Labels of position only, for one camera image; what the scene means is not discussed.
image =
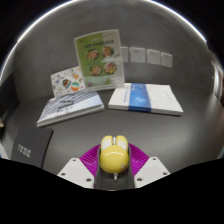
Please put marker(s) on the yellow computer mouse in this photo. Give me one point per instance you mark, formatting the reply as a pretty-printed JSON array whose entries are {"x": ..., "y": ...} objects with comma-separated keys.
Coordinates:
[{"x": 114, "y": 156}]

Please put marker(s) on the white book with blue band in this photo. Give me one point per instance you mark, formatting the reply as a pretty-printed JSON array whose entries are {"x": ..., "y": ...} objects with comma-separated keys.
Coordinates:
[{"x": 146, "y": 98}]

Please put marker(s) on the row of white wall plates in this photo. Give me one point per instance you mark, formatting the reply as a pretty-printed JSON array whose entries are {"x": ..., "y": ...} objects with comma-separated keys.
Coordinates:
[{"x": 146, "y": 56}]

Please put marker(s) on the dark grey mouse pad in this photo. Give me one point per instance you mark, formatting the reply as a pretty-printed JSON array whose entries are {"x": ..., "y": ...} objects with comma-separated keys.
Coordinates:
[{"x": 31, "y": 145}]

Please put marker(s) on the green food menu stand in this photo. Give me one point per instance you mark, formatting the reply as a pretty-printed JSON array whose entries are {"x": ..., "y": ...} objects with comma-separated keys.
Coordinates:
[{"x": 100, "y": 60}]

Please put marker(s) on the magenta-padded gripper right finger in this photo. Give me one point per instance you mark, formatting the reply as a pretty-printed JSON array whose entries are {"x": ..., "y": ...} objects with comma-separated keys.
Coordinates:
[{"x": 151, "y": 170}]

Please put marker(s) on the grey striped cover book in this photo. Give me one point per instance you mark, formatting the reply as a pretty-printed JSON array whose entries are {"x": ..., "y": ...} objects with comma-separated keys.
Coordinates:
[{"x": 68, "y": 106}]

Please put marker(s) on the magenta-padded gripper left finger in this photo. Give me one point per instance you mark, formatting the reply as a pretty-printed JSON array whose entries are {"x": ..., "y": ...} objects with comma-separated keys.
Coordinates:
[{"x": 77, "y": 170}]

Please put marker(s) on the white colourful sticker card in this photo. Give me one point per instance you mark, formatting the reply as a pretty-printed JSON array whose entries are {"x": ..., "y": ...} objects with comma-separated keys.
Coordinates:
[{"x": 68, "y": 81}]

